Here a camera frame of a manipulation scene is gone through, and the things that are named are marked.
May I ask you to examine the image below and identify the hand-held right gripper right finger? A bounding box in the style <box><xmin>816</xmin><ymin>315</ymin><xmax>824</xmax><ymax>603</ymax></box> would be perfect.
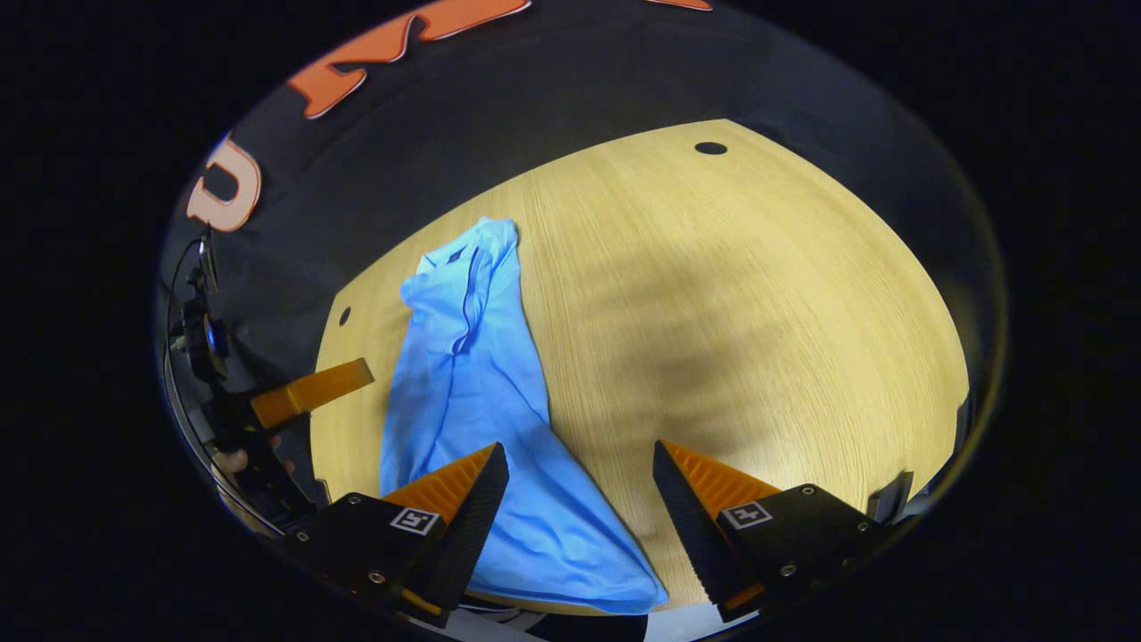
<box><xmin>653</xmin><ymin>439</ymin><xmax>894</xmax><ymax>623</ymax></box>

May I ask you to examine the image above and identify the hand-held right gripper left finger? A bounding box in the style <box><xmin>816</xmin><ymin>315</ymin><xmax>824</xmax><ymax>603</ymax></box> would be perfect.
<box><xmin>283</xmin><ymin>441</ymin><xmax>511</xmax><ymax>627</ymax></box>

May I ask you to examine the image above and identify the light blue T-shirt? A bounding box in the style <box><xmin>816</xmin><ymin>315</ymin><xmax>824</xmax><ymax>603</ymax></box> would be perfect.
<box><xmin>379</xmin><ymin>217</ymin><xmax>669</xmax><ymax>616</ymax></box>

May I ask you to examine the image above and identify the person's dark white clothing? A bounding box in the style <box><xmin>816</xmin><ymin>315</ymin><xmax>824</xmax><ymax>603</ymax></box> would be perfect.
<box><xmin>426</xmin><ymin>599</ymin><xmax>760</xmax><ymax>642</ymax></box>

